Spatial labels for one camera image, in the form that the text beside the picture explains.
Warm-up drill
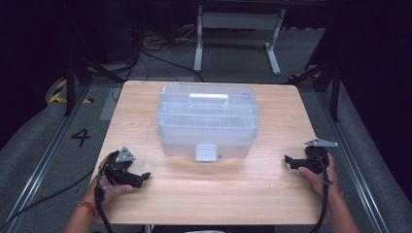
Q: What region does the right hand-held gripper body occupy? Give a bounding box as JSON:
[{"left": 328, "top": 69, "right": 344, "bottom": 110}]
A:
[{"left": 302, "top": 138, "right": 339, "bottom": 175}]

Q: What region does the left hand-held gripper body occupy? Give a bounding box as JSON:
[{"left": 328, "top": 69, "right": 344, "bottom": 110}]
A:
[{"left": 103, "top": 147, "right": 137, "bottom": 186}]

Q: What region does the clear plastic storage box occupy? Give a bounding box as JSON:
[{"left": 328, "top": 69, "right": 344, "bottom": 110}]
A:
[{"left": 155, "top": 82, "right": 261, "bottom": 162}]

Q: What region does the person's right hand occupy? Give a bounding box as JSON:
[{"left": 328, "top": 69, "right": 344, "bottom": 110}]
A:
[{"left": 296, "top": 151, "right": 341, "bottom": 199}]

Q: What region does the person's left hand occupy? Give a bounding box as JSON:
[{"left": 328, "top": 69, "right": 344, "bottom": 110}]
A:
[{"left": 85, "top": 154, "right": 135, "bottom": 205}]

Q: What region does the black tripod stand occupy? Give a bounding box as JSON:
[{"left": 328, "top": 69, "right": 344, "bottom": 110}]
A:
[
  {"left": 62, "top": 54, "right": 126, "bottom": 117},
  {"left": 288, "top": 60, "right": 342, "bottom": 123}
]

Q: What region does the yellow black floor tape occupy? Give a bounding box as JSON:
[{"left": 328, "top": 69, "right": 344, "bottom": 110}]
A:
[
  {"left": 289, "top": 71, "right": 322, "bottom": 81},
  {"left": 48, "top": 79, "right": 95, "bottom": 105}
]

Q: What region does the metal floor rail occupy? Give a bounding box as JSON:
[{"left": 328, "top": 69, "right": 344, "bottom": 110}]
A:
[
  {"left": 0, "top": 85, "right": 95, "bottom": 231},
  {"left": 316, "top": 90, "right": 392, "bottom": 233}
]

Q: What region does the right hand-held gripper black cable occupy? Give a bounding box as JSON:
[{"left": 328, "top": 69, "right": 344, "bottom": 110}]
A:
[{"left": 309, "top": 154, "right": 330, "bottom": 233}]

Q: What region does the hand-held gripper black cable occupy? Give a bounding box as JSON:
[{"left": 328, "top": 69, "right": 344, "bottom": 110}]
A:
[
  {"left": 93, "top": 151, "right": 115, "bottom": 233},
  {"left": 309, "top": 154, "right": 330, "bottom": 233}
]

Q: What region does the left hand-held gripper black cable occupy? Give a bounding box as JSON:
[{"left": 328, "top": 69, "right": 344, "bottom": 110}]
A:
[{"left": 93, "top": 151, "right": 115, "bottom": 233}]

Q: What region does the orange braided bracelet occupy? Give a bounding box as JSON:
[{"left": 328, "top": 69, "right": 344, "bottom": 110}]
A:
[{"left": 75, "top": 200, "right": 99, "bottom": 217}]

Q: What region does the black floor cable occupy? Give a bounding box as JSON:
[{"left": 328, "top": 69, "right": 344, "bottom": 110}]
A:
[{"left": 0, "top": 168, "right": 95, "bottom": 231}]

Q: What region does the tangle of floor cables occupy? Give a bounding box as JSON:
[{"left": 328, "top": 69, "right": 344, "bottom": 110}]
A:
[{"left": 125, "top": 28, "right": 206, "bottom": 83}]

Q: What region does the white metal frame desk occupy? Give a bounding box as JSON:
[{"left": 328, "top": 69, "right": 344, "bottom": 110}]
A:
[{"left": 192, "top": 4, "right": 287, "bottom": 77}]

